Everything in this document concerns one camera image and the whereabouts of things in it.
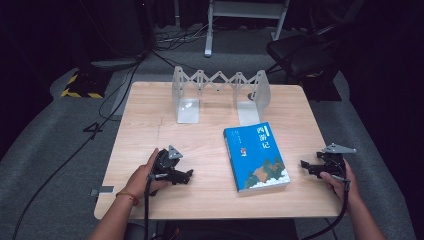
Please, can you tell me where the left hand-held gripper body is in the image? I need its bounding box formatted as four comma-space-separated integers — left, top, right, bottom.
151, 144, 184, 184

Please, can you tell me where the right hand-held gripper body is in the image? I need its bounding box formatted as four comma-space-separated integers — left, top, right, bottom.
315, 143, 358, 180

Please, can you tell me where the blue book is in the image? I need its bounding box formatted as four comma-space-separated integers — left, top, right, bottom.
222, 121, 291, 194

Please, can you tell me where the white expandable metal book rack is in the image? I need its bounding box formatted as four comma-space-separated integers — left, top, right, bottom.
171, 65, 272, 127

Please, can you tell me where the person's right hand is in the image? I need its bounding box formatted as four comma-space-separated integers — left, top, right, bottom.
318, 158, 363, 205

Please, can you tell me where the person's left hand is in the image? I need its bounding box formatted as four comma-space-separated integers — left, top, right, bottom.
123, 148, 172, 201

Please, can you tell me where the grey tape strip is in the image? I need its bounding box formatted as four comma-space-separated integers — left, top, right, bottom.
89, 185, 115, 197

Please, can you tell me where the black tape floor mark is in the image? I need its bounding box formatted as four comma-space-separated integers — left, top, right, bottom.
82, 121, 105, 141

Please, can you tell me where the black yellow striped floor plate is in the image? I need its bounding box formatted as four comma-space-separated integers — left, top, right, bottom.
60, 70, 112, 100

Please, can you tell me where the black chair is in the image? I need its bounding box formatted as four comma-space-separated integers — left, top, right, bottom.
265, 19, 355, 85

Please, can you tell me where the left hand-held gripper black cable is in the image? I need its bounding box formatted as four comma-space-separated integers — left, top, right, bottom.
143, 172, 169, 240

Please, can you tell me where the hand-held gripper black cable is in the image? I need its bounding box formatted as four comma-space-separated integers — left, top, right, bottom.
143, 172, 169, 240
299, 174, 352, 240

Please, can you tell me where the right hand-held gripper black cable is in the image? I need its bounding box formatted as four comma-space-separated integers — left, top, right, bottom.
299, 174, 352, 240

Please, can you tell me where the orange bracelet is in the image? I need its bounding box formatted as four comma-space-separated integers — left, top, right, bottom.
115, 190, 140, 206

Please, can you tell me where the long black floor cable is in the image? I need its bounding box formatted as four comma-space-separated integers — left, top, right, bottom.
11, 56, 145, 240

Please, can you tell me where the bundle of floor cables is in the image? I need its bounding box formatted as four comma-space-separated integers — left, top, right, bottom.
153, 23, 216, 53

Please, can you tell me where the white metal stand frame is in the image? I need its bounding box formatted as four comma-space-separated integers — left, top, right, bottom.
203, 0, 291, 58

